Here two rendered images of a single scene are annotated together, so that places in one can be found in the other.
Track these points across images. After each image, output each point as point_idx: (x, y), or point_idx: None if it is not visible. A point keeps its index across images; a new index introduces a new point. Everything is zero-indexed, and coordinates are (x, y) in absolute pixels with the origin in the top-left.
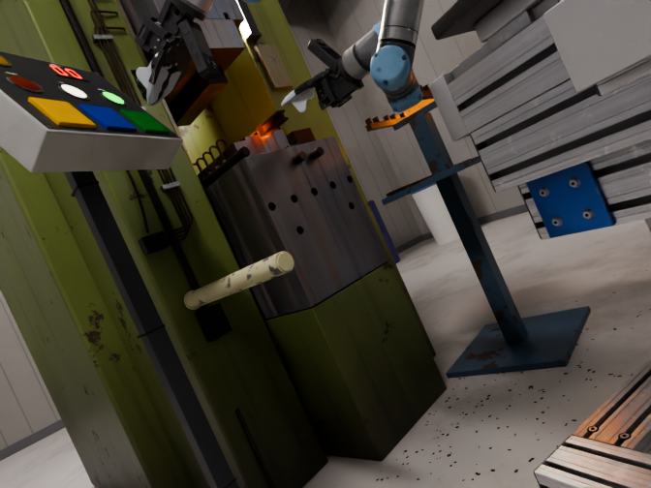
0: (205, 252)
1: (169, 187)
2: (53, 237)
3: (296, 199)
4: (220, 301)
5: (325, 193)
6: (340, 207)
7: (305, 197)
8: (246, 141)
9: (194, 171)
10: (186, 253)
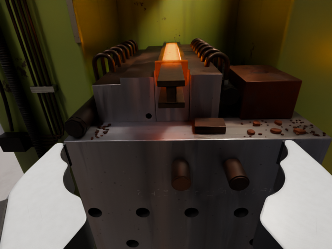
0: None
1: (38, 91)
2: None
3: (149, 212)
4: (80, 197)
5: (213, 218)
6: (229, 239)
7: (167, 215)
8: (120, 87)
9: (84, 74)
10: None
